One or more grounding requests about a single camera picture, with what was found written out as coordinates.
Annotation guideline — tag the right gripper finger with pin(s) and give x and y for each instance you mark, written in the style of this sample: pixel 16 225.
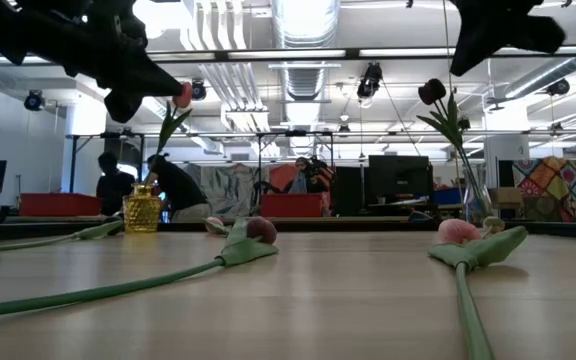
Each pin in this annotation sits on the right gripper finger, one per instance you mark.
pixel 485 47
pixel 465 47

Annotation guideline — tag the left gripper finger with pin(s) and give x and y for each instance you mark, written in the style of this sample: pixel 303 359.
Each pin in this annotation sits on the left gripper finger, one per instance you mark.
pixel 155 75
pixel 155 94

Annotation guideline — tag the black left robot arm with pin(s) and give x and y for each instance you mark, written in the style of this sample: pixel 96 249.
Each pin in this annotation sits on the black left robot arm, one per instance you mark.
pixel 28 30

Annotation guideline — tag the yellow glass vase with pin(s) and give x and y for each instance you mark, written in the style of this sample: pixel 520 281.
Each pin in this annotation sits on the yellow glass vase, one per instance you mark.
pixel 141 212

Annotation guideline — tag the clear glass vase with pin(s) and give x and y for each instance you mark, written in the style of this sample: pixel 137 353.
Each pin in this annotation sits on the clear glass vase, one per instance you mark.
pixel 475 210

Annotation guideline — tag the black overhead spotlight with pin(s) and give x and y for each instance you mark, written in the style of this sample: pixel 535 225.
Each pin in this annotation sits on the black overhead spotlight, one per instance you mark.
pixel 558 87
pixel 34 100
pixel 370 80
pixel 198 90

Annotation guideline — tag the black overhead rig bar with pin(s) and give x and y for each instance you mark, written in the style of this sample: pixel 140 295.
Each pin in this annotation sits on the black overhead rig bar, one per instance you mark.
pixel 218 55

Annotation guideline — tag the person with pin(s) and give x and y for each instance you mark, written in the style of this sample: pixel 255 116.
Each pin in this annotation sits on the person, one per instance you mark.
pixel 113 190
pixel 299 180
pixel 178 190

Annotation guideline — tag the grey patterned backdrop cloth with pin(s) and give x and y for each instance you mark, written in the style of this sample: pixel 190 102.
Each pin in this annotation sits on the grey patterned backdrop cloth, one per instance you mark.
pixel 228 190

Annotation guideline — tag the large black monitor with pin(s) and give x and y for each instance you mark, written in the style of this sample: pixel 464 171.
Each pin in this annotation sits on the large black monitor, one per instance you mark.
pixel 398 175

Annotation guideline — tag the red plastic bin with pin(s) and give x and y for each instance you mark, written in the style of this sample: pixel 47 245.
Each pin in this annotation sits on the red plastic bin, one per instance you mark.
pixel 58 205
pixel 293 205

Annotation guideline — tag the blue crate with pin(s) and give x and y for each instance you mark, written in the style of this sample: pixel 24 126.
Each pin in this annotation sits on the blue crate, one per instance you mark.
pixel 448 196

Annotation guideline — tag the orange fabric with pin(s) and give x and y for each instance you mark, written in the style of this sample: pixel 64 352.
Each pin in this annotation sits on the orange fabric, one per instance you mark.
pixel 282 176

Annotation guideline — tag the cardboard box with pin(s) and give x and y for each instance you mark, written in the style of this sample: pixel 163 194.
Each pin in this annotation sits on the cardboard box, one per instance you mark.
pixel 505 197

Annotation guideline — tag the colourful patchwork quilt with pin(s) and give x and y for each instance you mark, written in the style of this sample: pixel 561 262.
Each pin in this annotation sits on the colourful patchwork quilt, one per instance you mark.
pixel 553 187

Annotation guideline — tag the black cabinet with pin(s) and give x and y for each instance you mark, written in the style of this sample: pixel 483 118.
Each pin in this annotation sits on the black cabinet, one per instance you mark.
pixel 349 190

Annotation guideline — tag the black aluminium table frame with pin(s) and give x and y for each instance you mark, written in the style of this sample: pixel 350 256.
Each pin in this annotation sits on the black aluminium table frame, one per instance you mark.
pixel 368 226

